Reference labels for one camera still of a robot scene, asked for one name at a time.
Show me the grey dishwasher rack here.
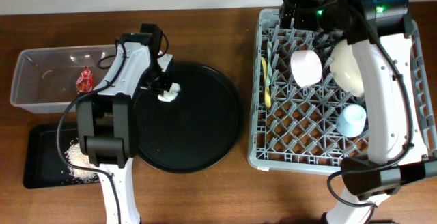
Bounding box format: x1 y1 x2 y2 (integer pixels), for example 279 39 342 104
247 8 437 177

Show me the red snack wrapper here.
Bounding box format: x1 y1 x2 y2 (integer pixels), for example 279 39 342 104
76 66 94 94

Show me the pink cup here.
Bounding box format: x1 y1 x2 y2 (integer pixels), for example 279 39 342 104
290 50 322 88

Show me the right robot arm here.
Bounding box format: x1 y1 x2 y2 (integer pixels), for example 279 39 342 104
280 0 436 223

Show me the yellow plastic knife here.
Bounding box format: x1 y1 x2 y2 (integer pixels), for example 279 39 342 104
260 57 272 109

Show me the black rectangular tray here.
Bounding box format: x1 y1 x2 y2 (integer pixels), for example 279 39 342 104
23 123 99 189

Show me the black round tray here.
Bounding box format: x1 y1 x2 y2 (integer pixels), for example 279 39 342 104
134 63 244 173

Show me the clear plastic bin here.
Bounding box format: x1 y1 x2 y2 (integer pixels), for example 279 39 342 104
10 44 115 114

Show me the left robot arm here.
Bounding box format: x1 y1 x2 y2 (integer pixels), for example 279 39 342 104
75 23 180 223

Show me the beige bowl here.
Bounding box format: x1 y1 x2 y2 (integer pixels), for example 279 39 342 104
329 40 364 98

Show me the light blue cup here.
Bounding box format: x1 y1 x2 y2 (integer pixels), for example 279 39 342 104
336 104 367 137

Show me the white tissue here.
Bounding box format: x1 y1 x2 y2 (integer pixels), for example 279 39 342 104
158 83 181 102

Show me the pile of white rice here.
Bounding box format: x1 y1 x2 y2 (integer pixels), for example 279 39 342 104
64 139 99 184

